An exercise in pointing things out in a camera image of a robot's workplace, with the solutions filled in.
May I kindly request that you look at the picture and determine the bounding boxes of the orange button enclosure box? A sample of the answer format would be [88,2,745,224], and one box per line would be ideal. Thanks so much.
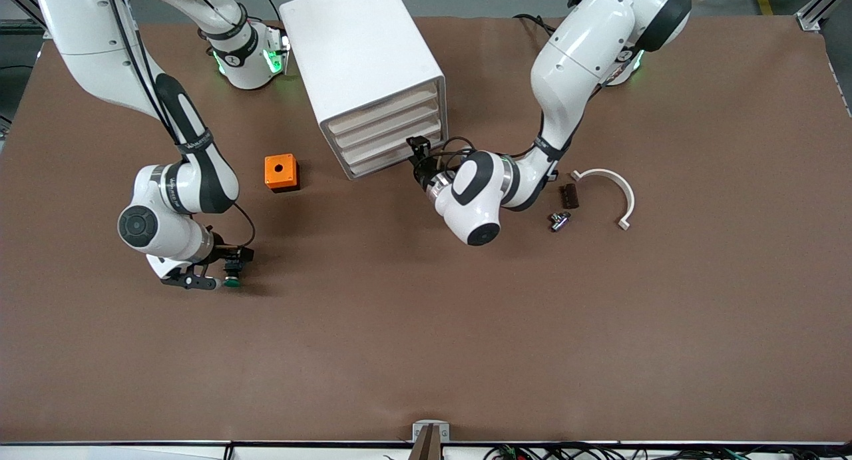
[264,154,300,193]

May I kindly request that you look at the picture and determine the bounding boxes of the brown post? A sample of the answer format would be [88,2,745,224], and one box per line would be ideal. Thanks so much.
[407,425,443,460]

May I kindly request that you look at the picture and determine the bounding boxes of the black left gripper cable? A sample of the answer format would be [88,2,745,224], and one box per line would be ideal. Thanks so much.
[416,137,477,181]

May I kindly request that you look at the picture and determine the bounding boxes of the tangled black cables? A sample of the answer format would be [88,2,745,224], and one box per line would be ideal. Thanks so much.
[483,442,852,460]

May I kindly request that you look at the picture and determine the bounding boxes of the white half-ring pipe clamp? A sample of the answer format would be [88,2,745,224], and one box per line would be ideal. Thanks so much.
[570,168,636,232]

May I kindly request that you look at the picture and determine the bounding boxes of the grey metal bracket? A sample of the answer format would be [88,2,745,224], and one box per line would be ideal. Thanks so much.
[413,420,450,443]

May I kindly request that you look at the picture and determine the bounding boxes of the white plastic drawer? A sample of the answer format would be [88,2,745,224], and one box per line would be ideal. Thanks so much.
[323,82,445,138]
[329,95,446,151]
[343,124,448,178]
[335,109,447,164]

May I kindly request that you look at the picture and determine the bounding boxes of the brown table mat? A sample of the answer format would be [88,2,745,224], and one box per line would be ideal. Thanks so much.
[0,14,852,444]

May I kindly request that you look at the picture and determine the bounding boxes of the aluminium frame profile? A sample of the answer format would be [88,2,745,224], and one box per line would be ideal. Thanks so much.
[0,0,47,36]
[795,0,852,31]

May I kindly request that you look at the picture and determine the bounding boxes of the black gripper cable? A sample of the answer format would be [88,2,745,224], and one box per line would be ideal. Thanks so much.
[416,137,477,181]
[230,202,257,249]

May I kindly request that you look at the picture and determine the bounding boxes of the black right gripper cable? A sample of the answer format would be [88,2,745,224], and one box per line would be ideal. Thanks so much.
[230,202,257,249]

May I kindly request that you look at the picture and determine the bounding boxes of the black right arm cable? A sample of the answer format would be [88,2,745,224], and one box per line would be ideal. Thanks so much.
[105,0,194,148]

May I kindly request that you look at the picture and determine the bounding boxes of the white drawer cabinet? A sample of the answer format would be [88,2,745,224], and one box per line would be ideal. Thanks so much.
[280,0,448,181]

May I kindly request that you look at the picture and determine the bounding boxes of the black left base cable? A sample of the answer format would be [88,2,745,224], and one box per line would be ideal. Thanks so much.
[513,13,556,36]

